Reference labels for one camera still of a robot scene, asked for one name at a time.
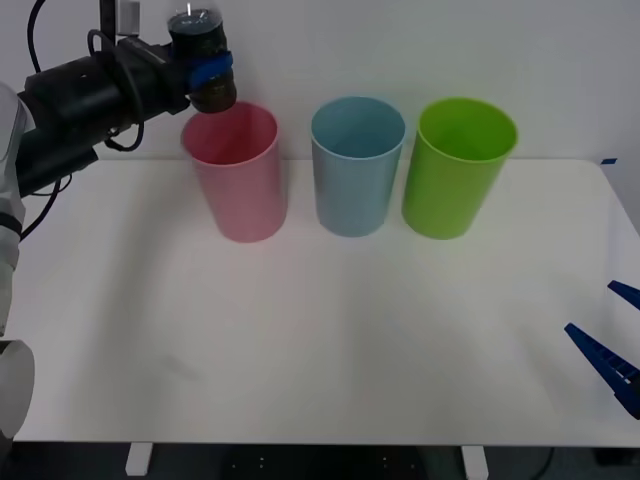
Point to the pale blue plastic bin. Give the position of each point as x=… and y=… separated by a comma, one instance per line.
x=352, y=200

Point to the white table leg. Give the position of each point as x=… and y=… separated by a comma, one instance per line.
x=137, y=459
x=474, y=461

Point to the dark plastic bottle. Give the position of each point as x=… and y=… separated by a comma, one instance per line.
x=197, y=35

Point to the pink plastic bin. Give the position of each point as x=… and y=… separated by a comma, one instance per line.
x=245, y=200

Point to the green plastic bin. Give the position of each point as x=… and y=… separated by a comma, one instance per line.
x=445, y=200

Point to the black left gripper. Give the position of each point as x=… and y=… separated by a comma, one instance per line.
x=150, y=80

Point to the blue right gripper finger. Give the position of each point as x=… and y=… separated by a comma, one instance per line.
x=602, y=357
x=627, y=292

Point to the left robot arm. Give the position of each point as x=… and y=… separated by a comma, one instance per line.
x=65, y=105

